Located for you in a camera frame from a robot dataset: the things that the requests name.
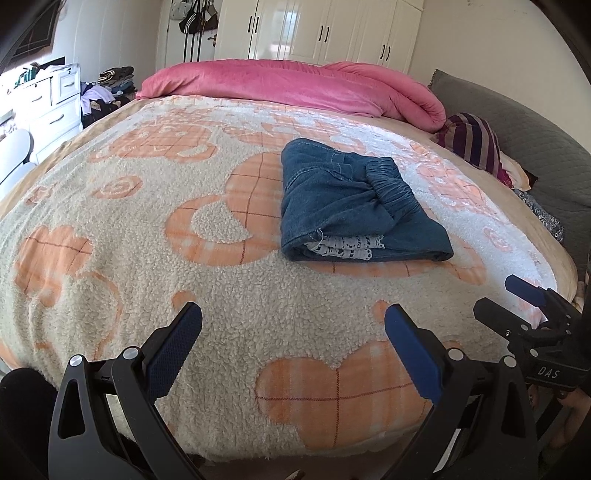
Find pink duvet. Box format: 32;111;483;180
135;58;448;136

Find dark floral cloth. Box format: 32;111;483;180
516;188;567;246

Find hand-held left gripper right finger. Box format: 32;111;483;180
384;303;539;480

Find grey quilted headboard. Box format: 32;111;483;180
427;68;591;271

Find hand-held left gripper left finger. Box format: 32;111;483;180
48;301;207;480

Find black wall television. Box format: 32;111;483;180
11;0;64;62

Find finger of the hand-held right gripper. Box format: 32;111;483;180
504;274;585;331
474;296;544;352

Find purple striped cloth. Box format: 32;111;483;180
434;112;514;186

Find hanging dark bags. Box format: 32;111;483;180
167;0;221;64

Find white dresser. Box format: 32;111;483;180
0;62;85;155

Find white wardrobe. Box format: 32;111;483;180
215;0;426;75

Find pile of clothes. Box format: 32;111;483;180
80;65;140;131

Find person's right hand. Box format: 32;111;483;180
555;389;591;448

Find white chair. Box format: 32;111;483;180
0;128;36;186

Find cream blanket orange print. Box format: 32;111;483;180
0;95;578;452

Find beige bed sheet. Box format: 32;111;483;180
0;95;580;305

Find blue denim pants lace trim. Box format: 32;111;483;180
279;137;455;265

